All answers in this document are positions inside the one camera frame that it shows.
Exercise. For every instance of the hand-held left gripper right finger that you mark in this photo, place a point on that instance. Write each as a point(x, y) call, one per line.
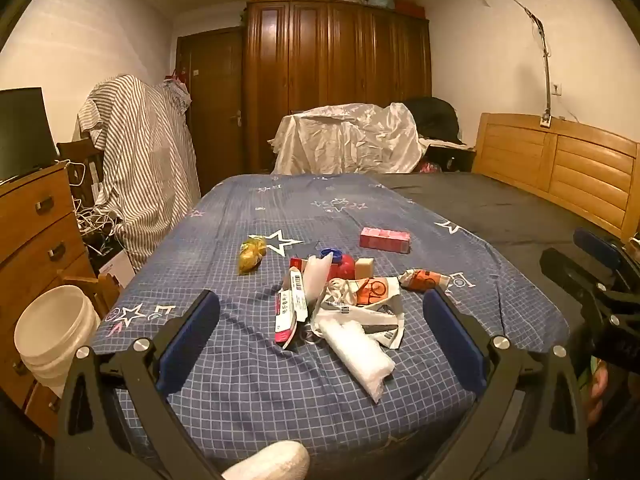
point(455, 342)

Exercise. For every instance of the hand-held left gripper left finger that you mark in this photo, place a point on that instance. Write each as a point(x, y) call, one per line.
point(187, 345)

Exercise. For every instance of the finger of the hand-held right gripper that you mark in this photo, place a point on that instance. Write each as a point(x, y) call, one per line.
point(595, 247)
point(570, 280)

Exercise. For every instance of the orange packet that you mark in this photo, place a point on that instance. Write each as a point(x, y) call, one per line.
point(425, 280)

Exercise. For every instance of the white plastic bag orange print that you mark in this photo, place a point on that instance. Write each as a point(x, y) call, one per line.
point(375, 290)

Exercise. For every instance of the white bubble wrap roll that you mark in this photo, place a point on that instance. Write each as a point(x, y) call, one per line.
point(357, 355)

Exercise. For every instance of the white pink striped carton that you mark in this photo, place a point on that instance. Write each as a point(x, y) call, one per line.
point(287, 315)

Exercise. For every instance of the beige soap bar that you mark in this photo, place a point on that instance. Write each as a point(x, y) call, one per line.
point(364, 267)

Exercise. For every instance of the white plastic bucket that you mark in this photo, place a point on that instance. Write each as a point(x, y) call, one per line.
point(50, 330)

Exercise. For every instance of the person's right hand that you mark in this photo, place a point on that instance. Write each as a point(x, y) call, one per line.
point(600, 395)

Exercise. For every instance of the wooden headboard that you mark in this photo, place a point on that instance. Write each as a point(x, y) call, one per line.
point(585, 170)

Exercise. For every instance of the black bed sheet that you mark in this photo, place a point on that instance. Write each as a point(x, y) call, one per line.
point(500, 210)

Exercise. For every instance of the light wooden chair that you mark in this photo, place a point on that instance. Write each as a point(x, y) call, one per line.
point(102, 285)

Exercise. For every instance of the white knife block box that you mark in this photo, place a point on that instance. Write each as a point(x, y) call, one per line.
point(117, 267)

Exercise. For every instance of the yellow snack packet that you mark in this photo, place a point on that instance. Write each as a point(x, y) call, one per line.
point(251, 255)

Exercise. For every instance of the pink cardboard box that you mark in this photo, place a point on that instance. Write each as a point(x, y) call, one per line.
point(385, 240)

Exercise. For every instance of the small red white box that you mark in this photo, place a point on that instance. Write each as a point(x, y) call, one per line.
point(297, 264)

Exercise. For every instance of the blue star-print bed sheet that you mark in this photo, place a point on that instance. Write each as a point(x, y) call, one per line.
point(250, 210)

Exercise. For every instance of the thin bent metal pole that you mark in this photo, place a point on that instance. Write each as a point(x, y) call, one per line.
point(547, 85)

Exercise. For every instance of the dark wooden nightstand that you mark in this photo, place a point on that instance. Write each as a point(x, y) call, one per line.
point(450, 152)

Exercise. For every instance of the wooden dresser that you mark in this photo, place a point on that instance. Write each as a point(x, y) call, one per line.
point(35, 240)

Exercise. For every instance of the grey striped cloth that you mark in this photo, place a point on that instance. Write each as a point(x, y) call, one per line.
point(145, 160)

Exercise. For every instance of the black cloth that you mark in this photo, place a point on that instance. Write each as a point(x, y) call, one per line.
point(435, 115)

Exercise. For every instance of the dark wooden chair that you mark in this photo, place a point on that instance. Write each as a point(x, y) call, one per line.
point(75, 150)

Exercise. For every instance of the white satin sheet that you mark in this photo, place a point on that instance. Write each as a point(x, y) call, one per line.
point(350, 140)

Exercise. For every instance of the brown wooden door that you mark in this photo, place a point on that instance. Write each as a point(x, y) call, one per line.
point(215, 85)

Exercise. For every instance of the black monitor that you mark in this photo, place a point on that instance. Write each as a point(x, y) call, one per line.
point(25, 130)

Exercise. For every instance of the red storage bag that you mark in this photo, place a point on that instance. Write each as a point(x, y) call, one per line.
point(410, 9)

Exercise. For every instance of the dark wooden wardrobe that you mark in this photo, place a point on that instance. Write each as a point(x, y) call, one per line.
point(325, 60)

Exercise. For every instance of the white wall socket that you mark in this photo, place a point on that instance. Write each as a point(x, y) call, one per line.
point(556, 89)

